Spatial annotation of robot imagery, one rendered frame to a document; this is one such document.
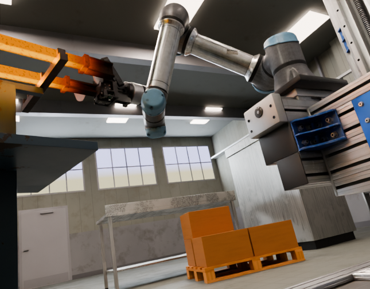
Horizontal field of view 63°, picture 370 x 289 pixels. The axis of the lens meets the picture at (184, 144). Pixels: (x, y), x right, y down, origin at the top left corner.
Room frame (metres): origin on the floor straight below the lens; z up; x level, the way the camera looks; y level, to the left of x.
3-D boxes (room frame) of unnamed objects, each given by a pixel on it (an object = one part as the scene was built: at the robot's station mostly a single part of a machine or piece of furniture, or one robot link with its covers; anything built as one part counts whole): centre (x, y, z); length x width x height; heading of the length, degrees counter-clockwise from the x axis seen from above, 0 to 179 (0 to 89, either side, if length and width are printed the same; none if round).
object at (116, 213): (4.72, 0.45, 0.53); 2.05 x 0.78 x 1.06; 118
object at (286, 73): (0.94, -0.41, 0.87); 0.15 x 0.15 x 0.10
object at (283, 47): (0.95, -0.41, 0.98); 0.13 x 0.12 x 0.14; 8
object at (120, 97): (0.90, 0.20, 0.94); 0.12 x 0.08 x 0.09; 135
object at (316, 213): (5.31, -1.62, 0.98); 1.52 x 1.18 x 1.95; 29
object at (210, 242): (3.75, -0.39, 0.37); 1.27 x 0.96 x 0.74; 119
